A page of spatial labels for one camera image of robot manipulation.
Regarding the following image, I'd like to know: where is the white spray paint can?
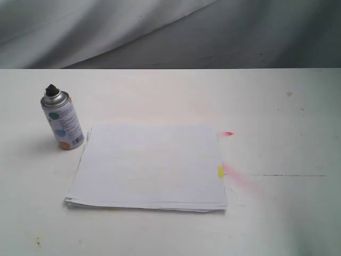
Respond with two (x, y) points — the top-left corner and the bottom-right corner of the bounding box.
(40, 84), (84, 150)

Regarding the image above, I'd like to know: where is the white paper stack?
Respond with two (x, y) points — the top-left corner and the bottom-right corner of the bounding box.
(65, 124), (227, 212)

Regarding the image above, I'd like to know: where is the yellow sticky tab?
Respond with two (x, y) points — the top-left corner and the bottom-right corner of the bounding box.
(218, 166), (224, 179)

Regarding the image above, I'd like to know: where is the white backdrop cloth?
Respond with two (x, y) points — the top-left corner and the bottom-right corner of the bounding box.
(1, 1), (340, 69)

